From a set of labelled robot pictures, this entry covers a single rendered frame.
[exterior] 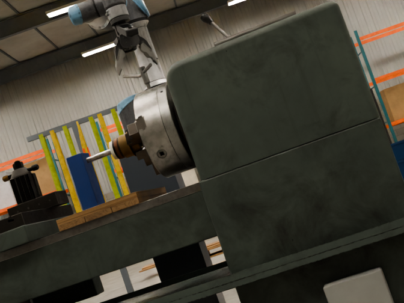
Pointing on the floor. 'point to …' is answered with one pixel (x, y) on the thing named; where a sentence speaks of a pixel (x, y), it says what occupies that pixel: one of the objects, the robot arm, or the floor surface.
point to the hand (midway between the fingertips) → (139, 70)
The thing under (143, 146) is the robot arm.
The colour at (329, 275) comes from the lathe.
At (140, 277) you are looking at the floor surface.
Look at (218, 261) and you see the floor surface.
